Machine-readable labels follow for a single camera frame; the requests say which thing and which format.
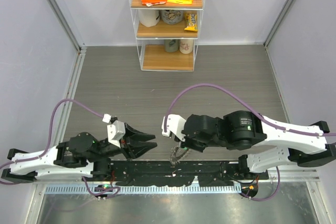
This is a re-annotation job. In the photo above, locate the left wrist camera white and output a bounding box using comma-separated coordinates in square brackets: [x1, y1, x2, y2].
[102, 114, 126, 148]

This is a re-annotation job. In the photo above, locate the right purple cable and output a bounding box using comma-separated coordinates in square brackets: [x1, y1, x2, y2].
[163, 83, 336, 137]

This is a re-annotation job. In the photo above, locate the yellow candy bag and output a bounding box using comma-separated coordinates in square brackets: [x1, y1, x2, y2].
[184, 13, 198, 32]

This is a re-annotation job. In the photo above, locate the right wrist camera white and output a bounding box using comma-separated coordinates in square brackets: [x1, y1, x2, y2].
[161, 114, 186, 142]

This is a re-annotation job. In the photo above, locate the purple cable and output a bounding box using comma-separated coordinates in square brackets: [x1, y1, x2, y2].
[0, 99, 108, 185]
[163, 83, 336, 137]

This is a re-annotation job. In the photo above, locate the white cup red scribble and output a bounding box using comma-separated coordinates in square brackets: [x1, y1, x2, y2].
[180, 39, 194, 54]

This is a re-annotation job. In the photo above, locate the green grey cup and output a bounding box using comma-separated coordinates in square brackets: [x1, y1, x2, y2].
[164, 39, 180, 52]

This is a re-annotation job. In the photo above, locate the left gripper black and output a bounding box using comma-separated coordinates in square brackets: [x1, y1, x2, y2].
[89, 123, 159, 163]

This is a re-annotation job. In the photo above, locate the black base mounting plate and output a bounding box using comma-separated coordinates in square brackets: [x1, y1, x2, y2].
[88, 160, 269, 187]

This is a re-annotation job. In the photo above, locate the grey cartoon mug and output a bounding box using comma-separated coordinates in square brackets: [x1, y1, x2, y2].
[161, 9, 183, 25]

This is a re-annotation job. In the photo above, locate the white wire shelf rack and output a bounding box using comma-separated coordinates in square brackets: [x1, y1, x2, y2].
[129, 0, 205, 71]

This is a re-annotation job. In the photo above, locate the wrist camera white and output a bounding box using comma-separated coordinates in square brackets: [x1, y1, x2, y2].
[161, 114, 186, 142]
[102, 114, 126, 148]

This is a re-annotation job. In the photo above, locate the white slotted cable duct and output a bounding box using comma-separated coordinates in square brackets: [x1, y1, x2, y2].
[45, 183, 241, 195]

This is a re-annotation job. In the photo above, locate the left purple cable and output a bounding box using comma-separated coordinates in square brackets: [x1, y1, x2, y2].
[0, 99, 108, 185]

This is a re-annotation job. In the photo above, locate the large keyring with many rings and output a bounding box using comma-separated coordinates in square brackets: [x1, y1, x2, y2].
[169, 147, 189, 166]

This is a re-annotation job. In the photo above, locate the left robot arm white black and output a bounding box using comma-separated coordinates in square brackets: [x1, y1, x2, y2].
[1, 121, 157, 185]

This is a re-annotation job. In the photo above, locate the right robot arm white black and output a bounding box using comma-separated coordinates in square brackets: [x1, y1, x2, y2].
[166, 111, 335, 179]

